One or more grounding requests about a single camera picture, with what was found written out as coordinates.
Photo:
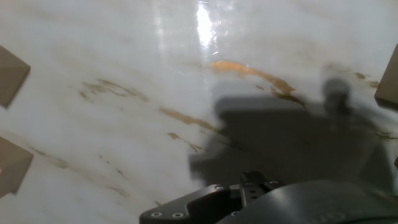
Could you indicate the large wooden cube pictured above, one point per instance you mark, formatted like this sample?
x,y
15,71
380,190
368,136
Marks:
x,y
388,84
12,168

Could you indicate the medium wooden cube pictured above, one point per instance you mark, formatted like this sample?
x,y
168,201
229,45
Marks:
x,y
11,76

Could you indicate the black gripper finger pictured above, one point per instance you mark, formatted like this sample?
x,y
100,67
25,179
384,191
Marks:
x,y
199,205

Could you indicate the marble pattern board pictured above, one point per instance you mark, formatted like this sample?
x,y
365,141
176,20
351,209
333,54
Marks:
x,y
124,62

